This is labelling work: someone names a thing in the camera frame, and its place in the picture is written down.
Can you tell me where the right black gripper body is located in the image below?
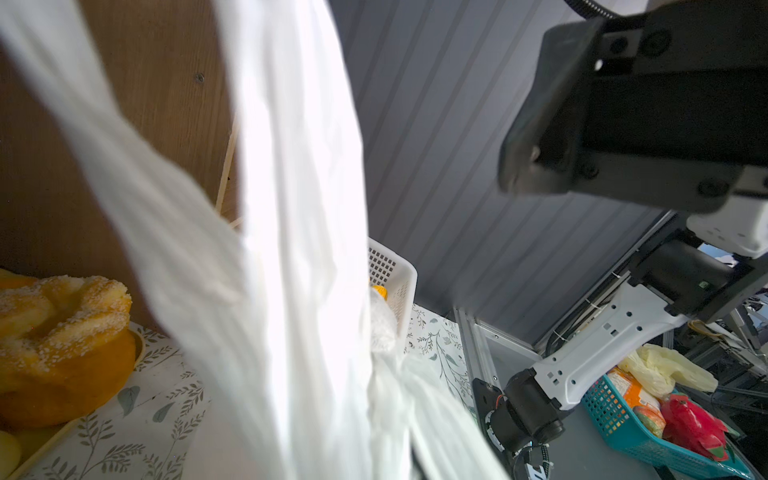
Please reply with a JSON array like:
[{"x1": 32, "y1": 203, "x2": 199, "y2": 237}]
[{"x1": 497, "y1": 1, "x2": 767, "y2": 213}]

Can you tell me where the white plastic produce basket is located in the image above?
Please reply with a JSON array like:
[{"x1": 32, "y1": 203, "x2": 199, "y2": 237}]
[{"x1": 368, "y1": 238, "x2": 418, "y2": 352}]

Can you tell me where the white plastic grocery bag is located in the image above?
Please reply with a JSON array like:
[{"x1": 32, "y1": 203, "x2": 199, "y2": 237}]
[{"x1": 0, "y1": 0, "x2": 511, "y2": 480}]

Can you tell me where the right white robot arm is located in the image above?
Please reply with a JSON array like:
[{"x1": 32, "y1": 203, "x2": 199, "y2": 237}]
[{"x1": 473, "y1": 1, "x2": 767, "y2": 458}]

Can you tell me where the teal plastic basket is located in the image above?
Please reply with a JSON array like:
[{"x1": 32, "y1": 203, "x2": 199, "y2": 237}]
[{"x1": 581, "y1": 376, "x2": 755, "y2": 479}]

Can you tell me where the wooden shelf unit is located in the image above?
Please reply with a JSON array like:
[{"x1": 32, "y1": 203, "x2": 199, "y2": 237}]
[{"x1": 1, "y1": 1, "x2": 246, "y2": 334}]

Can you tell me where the tray of bread rolls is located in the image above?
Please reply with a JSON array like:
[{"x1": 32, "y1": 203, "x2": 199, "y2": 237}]
[{"x1": 0, "y1": 266, "x2": 148, "y2": 480}]

